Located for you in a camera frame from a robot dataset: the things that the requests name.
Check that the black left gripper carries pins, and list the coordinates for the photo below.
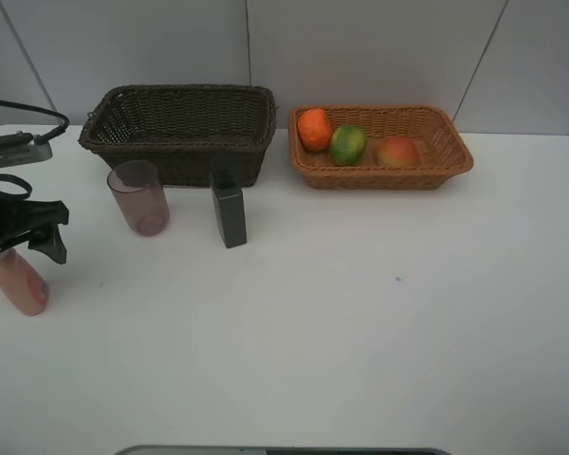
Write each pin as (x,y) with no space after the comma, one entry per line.
(35,223)

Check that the pink lotion bottle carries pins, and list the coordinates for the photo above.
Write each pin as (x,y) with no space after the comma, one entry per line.
(23,286)

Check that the purple translucent plastic cup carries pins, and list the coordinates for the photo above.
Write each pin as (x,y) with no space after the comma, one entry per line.
(139,194)

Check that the orange tangerine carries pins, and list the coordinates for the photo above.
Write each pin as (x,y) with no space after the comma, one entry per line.
(314,130)

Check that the green mango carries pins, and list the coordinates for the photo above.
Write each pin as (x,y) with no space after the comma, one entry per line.
(348,145)

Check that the dark brown wicker basket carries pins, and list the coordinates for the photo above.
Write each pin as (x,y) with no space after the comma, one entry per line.
(184,129)

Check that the dark rectangular bottle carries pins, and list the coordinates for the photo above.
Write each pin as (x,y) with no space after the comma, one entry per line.
(228,202)

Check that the tan wicker basket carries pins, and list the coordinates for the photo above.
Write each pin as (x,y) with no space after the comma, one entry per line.
(442,152)

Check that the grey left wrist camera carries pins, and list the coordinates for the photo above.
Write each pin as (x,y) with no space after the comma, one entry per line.
(22,149)

